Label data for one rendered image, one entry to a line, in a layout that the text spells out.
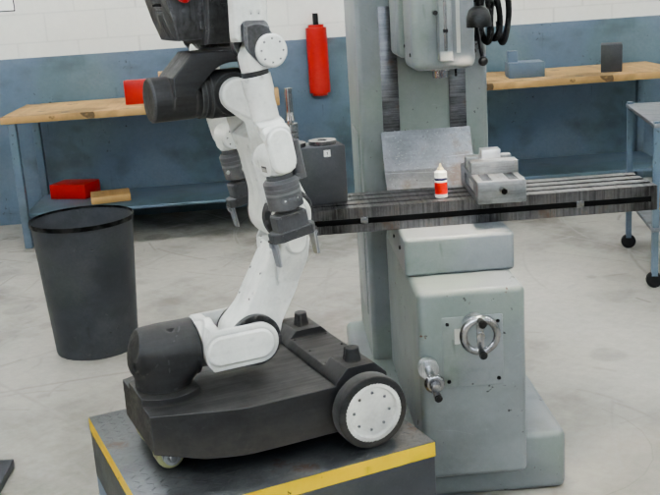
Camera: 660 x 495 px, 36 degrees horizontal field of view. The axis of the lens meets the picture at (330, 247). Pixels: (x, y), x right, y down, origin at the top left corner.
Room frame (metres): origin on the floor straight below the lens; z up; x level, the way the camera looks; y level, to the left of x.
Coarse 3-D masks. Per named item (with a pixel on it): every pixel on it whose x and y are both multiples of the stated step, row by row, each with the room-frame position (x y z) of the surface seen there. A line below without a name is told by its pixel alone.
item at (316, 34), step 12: (312, 36) 7.25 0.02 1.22; (324, 36) 7.27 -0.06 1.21; (312, 48) 7.25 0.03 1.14; (324, 48) 7.26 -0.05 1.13; (312, 60) 7.25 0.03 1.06; (324, 60) 7.26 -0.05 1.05; (312, 72) 7.26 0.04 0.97; (324, 72) 7.26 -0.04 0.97; (312, 84) 7.26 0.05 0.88; (324, 84) 7.25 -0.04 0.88
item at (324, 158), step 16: (304, 144) 3.18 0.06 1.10; (320, 144) 3.17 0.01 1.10; (336, 144) 3.18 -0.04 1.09; (304, 160) 3.14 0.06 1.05; (320, 160) 3.15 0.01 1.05; (336, 160) 3.17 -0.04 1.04; (320, 176) 3.15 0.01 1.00; (336, 176) 3.16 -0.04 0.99; (320, 192) 3.15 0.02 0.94; (336, 192) 3.16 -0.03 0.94
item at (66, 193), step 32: (512, 64) 6.82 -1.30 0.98; (544, 64) 6.81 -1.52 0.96; (608, 64) 6.82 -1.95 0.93; (640, 64) 7.22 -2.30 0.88; (128, 96) 6.76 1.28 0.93; (640, 96) 7.35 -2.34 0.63; (32, 128) 7.15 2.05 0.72; (640, 128) 7.35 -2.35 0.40; (544, 160) 7.22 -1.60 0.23; (576, 160) 7.14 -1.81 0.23; (608, 160) 7.06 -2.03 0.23; (640, 160) 6.98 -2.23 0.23; (64, 192) 6.94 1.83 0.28; (96, 192) 6.83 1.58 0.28; (128, 192) 6.76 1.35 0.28; (160, 192) 6.95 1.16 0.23; (192, 192) 6.87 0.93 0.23; (224, 192) 6.80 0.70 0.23
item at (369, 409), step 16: (352, 384) 2.42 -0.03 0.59; (368, 384) 2.42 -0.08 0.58; (384, 384) 2.44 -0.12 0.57; (336, 400) 2.42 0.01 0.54; (352, 400) 2.40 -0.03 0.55; (368, 400) 2.44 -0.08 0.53; (384, 400) 2.46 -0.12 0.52; (400, 400) 2.46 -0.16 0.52; (336, 416) 2.41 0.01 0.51; (352, 416) 2.42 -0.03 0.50; (368, 416) 2.44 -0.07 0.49; (384, 416) 2.45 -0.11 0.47; (400, 416) 2.46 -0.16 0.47; (352, 432) 2.40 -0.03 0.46; (368, 432) 2.43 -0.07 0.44; (384, 432) 2.44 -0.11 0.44
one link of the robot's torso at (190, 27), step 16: (144, 0) 2.62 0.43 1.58; (160, 0) 2.49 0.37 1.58; (176, 0) 2.46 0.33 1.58; (192, 0) 2.47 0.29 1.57; (208, 0) 2.47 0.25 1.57; (224, 0) 2.49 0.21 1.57; (160, 16) 2.54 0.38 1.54; (176, 16) 2.46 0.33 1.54; (192, 16) 2.47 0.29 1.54; (208, 16) 2.48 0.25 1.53; (224, 16) 2.50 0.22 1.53; (160, 32) 2.60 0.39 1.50; (176, 32) 2.47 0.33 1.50; (192, 32) 2.49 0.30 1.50; (208, 32) 2.49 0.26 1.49; (224, 32) 2.51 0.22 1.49
